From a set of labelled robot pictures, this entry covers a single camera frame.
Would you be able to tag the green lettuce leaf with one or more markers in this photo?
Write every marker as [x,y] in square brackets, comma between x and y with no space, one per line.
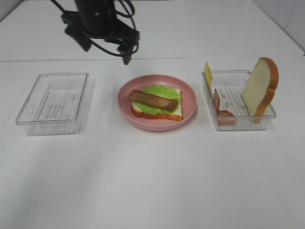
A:
[163,91]

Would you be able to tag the bread slice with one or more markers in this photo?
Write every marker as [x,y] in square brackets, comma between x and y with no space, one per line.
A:
[260,88]
[162,116]

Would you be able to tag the right clear plastic tray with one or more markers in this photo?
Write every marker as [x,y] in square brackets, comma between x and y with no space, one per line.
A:
[229,85]

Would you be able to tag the clear plastic tray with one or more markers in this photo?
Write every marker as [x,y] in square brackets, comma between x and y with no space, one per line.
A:
[229,85]
[58,104]

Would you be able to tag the brown bacon strip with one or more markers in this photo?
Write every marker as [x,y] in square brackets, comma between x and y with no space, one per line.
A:
[152,100]

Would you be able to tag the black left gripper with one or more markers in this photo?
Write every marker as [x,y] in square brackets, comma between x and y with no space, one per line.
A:
[97,19]

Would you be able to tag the left clear plastic tray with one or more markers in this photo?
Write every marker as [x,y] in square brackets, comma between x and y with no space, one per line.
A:
[58,104]

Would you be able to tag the pink round plate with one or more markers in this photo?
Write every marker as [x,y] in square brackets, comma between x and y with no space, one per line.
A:
[189,102]

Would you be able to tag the yellow cheese slice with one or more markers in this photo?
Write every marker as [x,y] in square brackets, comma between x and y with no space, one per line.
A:
[208,75]

